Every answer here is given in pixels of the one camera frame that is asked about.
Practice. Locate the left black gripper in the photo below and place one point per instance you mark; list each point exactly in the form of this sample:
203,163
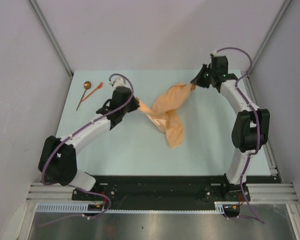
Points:
134,105

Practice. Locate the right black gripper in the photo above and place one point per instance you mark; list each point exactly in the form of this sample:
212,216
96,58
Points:
198,81

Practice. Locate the orange cloth napkin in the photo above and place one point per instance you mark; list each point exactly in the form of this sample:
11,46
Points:
163,113

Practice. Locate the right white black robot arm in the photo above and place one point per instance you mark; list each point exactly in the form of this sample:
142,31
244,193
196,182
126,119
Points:
251,127

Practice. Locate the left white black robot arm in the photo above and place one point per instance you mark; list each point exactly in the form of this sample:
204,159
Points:
58,161

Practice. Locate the orange plastic fork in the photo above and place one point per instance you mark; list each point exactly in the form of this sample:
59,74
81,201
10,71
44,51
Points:
97,88

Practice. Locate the copper spoon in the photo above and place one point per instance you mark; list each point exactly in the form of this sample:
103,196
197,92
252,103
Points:
87,85

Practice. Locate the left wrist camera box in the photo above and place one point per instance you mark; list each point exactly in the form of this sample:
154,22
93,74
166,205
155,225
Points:
117,82

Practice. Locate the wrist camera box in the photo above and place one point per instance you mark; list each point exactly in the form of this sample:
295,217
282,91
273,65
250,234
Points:
117,82
214,53

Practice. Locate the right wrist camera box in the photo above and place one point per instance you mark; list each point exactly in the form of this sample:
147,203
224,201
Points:
214,53

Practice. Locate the right aluminium frame post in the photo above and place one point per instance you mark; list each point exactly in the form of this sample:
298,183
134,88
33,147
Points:
270,32

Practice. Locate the aluminium frame post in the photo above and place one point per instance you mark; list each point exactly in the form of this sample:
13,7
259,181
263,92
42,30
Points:
42,21
270,32

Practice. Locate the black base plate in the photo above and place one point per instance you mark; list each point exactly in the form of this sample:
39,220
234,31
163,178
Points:
164,193

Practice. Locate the left aluminium frame post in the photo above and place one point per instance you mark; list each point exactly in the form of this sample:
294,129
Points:
42,21

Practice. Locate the slotted cable duct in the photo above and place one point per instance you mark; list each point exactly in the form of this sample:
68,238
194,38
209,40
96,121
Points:
87,208

